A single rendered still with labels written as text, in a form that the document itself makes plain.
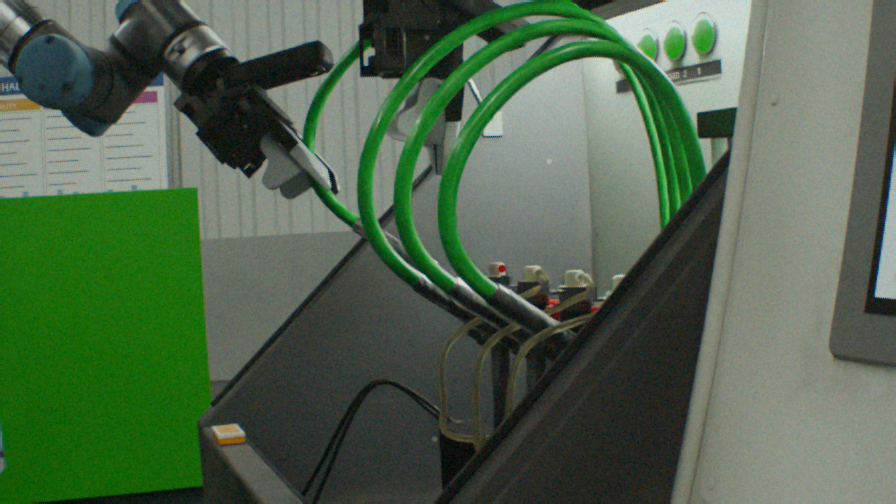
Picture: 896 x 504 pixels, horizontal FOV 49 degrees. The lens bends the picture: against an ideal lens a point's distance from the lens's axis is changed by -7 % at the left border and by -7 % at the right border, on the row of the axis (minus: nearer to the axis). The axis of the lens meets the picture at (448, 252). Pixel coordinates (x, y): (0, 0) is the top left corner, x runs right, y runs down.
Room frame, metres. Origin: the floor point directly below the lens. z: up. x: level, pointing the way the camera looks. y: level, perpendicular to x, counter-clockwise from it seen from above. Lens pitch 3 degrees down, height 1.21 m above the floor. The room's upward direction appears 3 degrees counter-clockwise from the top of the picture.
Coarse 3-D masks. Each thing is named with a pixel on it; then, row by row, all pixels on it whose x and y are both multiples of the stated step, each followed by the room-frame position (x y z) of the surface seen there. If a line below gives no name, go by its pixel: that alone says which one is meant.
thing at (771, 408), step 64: (768, 0) 0.71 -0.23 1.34; (832, 0) 0.63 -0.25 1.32; (768, 64) 0.69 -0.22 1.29; (832, 64) 0.62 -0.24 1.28; (768, 128) 0.67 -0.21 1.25; (832, 128) 0.61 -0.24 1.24; (768, 192) 0.66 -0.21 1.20; (832, 192) 0.60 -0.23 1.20; (768, 256) 0.65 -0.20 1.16; (832, 256) 0.59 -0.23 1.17; (704, 320) 0.70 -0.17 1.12; (768, 320) 0.63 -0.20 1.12; (704, 384) 0.69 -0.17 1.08; (768, 384) 0.62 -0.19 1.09; (832, 384) 0.57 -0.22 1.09; (704, 448) 0.67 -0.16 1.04; (768, 448) 0.61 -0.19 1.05; (832, 448) 0.55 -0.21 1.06
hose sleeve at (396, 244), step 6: (360, 222) 1.10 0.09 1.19; (354, 228) 1.10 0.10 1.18; (360, 228) 1.10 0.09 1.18; (360, 234) 1.11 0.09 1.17; (384, 234) 1.11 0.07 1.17; (390, 240) 1.10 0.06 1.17; (396, 240) 1.11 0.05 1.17; (396, 246) 1.10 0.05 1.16; (402, 246) 1.10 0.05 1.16; (396, 252) 1.10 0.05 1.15; (402, 252) 1.10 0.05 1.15; (402, 258) 1.10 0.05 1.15; (408, 258) 1.10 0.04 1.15
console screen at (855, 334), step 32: (864, 96) 0.58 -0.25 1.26; (864, 128) 0.58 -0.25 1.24; (864, 160) 0.58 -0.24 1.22; (864, 192) 0.57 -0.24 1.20; (864, 224) 0.57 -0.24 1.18; (864, 256) 0.56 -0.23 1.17; (864, 288) 0.56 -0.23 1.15; (832, 320) 0.57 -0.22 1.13; (864, 320) 0.55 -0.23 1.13; (832, 352) 0.57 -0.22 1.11; (864, 352) 0.54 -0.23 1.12
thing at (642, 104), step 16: (544, 0) 1.10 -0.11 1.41; (560, 0) 1.10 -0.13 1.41; (352, 48) 1.11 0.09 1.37; (368, 48) 1.11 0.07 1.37; (336, 64) 1.11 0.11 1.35; (624, 64) 1.10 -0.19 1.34; (336, 80) 1.11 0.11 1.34; (320, 96) 1.11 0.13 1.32; (640, 96) 1.10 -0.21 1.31; (320, 112) 1.11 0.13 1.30; (640, 112) 1.10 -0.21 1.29; (304, 128) 1.11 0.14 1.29; (304, 144) 1.11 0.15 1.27; (656, 144) 1.10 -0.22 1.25; (656, 160) 1.10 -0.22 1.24; (656, 176) 1.10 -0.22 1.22; (320, 192) 1.11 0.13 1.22; (336, 208) 1.11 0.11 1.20; (352, 224) 1.11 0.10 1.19
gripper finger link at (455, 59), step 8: (456, 48) 0.97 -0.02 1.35; (448, 56) 0.98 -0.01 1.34; (456, 56) 0.98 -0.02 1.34; (448, 64) 0.97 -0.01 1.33; (456, 64) 0.97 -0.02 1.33; (440, 72) 0.99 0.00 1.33; (448, 72) 0.97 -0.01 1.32; (464, 88) 0.98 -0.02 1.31; (456, 96) 0.98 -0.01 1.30; (448, 104) 0.98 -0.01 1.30; (456, 104) 0.98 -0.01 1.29; (448, 112) 0.98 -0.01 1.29; (456, 112) 0.98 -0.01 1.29; (448, 120) 0.98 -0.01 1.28; (456, 120) 0.99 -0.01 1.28
